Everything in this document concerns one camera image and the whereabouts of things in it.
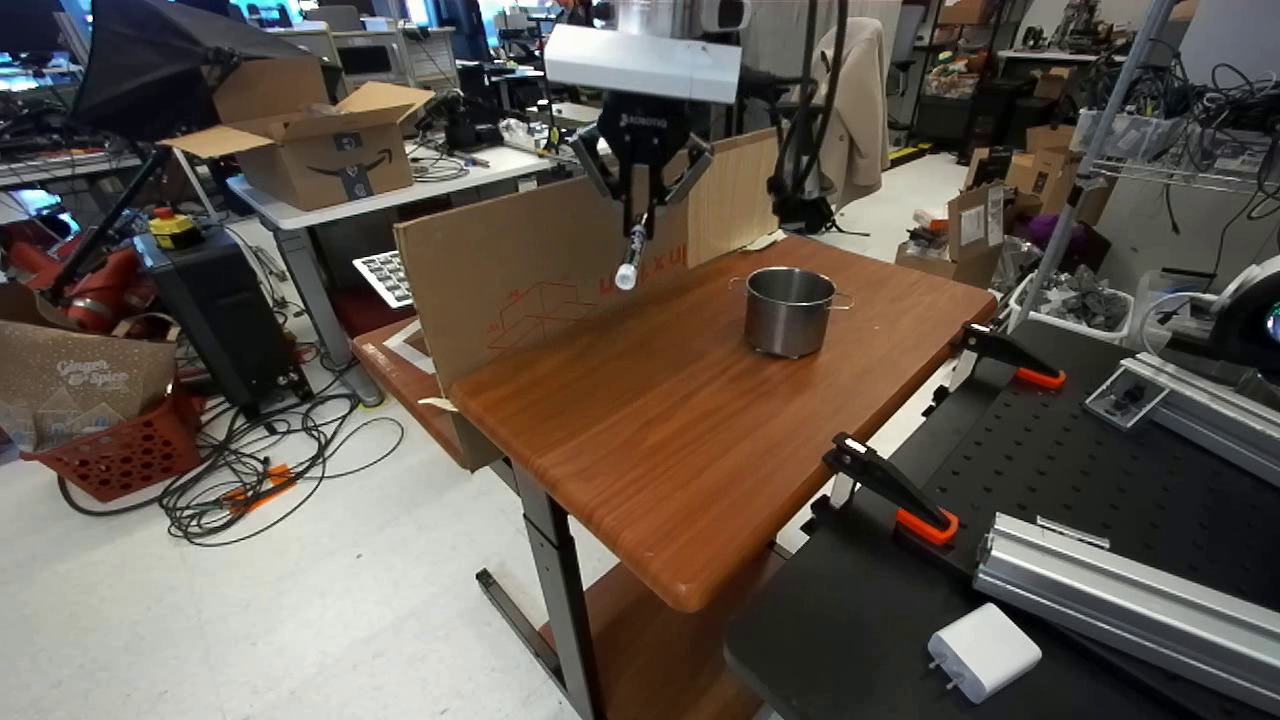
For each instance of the white work table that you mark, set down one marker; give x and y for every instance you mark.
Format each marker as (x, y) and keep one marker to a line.
(400, 186)

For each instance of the open printed cardboard box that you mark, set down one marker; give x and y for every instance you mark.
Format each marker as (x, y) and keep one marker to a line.
(333, 152)

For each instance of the stacked cardboard boxes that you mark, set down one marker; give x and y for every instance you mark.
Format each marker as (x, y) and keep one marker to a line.
(1024, 186)

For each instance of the black equipment cabinet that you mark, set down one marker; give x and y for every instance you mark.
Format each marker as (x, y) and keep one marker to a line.
(221, 323)

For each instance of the aluminium extrusion with bracket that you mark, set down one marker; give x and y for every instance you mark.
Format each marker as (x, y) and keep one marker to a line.
(1215, 412)

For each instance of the brown paper bag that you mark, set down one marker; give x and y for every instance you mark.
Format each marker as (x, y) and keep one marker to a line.
(74, 383)

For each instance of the beige hanging coat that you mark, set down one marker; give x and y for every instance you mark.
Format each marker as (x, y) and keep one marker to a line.
(855, 104)

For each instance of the pale cardboard panel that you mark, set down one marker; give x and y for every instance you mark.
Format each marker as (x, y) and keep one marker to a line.
(732, 195)

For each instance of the black photo softbox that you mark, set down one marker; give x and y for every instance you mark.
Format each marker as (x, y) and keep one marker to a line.
(147, 64)

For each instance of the white power adapter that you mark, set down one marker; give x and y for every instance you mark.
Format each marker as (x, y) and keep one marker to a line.
(985, 645)

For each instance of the grey metal table leg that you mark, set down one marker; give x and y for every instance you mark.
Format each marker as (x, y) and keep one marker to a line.
(562, 586)

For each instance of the brown cardboard panel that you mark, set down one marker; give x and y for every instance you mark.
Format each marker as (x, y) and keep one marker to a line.
(532, 282)

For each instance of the grey slanted stand pole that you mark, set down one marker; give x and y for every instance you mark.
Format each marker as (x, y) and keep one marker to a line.
(1094, 146)

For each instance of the yellow red emergency stop button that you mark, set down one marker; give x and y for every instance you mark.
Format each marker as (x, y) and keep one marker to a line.
(173, 229)

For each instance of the black perforated base board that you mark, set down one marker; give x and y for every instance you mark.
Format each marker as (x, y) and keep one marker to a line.
(1055, 466)

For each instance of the orange power strip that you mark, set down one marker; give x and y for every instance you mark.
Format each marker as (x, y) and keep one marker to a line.
(261, 490)

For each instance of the white paper scraps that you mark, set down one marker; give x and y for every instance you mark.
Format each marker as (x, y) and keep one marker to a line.
(408, 350)

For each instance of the plain aluminium extrusion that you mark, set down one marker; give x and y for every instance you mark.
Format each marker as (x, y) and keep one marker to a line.
(1133, 601)

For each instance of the red plastic basket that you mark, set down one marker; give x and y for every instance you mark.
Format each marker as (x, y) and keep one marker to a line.
(124, 454)

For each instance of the small steel pot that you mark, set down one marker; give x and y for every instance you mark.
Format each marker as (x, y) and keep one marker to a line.
(786, 323)

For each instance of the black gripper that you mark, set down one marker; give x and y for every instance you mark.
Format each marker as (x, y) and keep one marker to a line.
(646, 129)

